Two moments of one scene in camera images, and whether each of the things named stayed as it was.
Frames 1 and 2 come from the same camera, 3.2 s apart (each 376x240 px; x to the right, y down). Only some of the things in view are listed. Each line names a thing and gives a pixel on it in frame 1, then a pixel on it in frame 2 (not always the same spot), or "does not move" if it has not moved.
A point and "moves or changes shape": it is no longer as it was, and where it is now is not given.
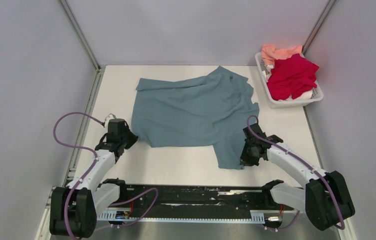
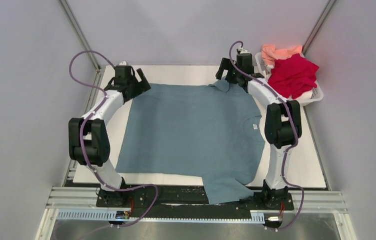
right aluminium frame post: (318, 24) does not move
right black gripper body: (247, 149) -> (233, 74)
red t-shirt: (293, 77) does not move
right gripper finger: (249, 160) -> (224, 65)
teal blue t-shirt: (212, 109) moves or changes shape
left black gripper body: (128, 139) -> (133, 83)
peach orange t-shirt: (270, 53) does not move
